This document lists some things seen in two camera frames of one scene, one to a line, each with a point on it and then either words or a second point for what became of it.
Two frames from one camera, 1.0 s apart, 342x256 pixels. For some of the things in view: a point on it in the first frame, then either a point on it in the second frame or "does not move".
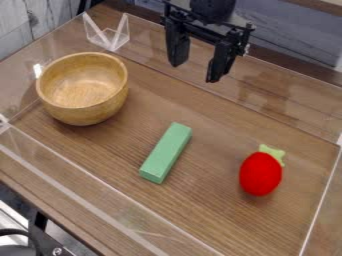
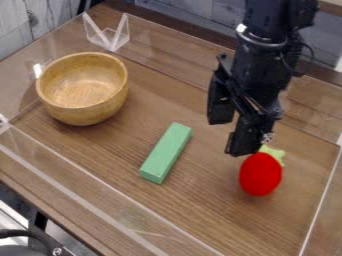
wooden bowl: [81, 86] does not move
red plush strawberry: [260, 171] does not move
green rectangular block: [164, 157] does not move
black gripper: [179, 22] → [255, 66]
